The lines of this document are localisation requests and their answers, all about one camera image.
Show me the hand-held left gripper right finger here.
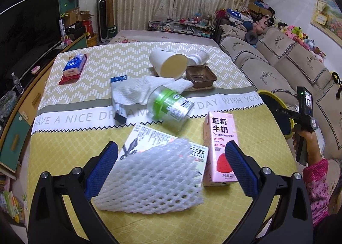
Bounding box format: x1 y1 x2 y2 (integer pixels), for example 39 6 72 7
224 141 314 244

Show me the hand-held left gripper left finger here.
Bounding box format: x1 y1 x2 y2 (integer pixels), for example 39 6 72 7
28 141 119 244

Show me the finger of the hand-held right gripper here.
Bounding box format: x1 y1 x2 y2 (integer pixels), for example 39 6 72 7
273 107 298 122

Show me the black yellow-rimmed trash bin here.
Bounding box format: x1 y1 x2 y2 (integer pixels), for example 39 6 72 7
257 89 298 141

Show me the white foam net sleeve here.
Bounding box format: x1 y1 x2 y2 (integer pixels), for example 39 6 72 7
91 138 205 216

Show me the white towel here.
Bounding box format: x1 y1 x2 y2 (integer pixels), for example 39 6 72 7
112 76 193 107

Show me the white plastic packet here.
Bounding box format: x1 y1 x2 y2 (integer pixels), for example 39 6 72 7
111 75 128 123

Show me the brown plastic tray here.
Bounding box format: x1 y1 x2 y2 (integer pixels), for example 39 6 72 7
185 65 217 89

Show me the person's right forearm pink sleeve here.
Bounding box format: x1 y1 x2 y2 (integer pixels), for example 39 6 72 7
303 158 331 227

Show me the person's right hand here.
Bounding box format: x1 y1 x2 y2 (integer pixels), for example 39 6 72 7
292 128 322 165

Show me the black yellow plush toy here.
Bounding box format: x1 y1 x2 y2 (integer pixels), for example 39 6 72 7
330 71 342 86

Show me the beige sofa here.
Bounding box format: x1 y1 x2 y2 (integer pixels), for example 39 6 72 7
214 23 342 159

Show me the pink milk carton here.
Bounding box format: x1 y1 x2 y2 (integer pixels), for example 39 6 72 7
202 111 239 187

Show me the white printed carton box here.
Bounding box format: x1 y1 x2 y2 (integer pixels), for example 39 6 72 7
118 123 209 188

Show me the yellow white printed tablecloth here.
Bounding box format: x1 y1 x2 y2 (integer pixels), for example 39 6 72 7
29 42 298 244

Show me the row of plush toys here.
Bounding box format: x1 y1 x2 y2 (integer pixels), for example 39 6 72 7
251 14 327 64

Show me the dark round cushion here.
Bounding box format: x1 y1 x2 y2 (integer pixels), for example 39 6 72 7
245 31 259 44

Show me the clear green-label plastic jar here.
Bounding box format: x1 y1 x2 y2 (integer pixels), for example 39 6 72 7
147 85 195 132

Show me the flat red box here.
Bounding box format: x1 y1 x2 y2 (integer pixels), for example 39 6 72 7
58 54 88 86

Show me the green yellow television cabinet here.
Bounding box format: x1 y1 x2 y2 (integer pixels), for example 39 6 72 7
0 33 88 177

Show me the white plastic bottle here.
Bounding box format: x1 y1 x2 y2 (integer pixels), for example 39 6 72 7
187 48 210 65

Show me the blue tissue pack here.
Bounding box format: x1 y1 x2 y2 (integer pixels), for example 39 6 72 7
63 54 87 78

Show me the blue starry case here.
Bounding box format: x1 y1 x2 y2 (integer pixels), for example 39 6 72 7
226 9 244 20

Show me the clear water bottle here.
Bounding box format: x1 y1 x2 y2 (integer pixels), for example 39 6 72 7
11 73 25 94

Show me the white paper cup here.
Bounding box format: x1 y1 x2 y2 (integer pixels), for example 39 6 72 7
149 49 189 79

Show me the cluttered low glass table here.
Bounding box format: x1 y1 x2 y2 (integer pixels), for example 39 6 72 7
148 15 217 38

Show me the floral pink mat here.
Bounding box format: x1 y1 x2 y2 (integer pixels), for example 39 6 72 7
108 29 220 46

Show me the black tower fan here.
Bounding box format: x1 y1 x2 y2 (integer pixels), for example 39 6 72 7
96 0 109 42

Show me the open cardboard box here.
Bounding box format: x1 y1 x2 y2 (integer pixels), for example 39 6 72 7
63 7 94 37

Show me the black television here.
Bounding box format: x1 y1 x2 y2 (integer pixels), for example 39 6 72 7
0 0 63 73

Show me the framed wall picture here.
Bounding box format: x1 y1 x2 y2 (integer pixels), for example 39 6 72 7
311 0 342 40

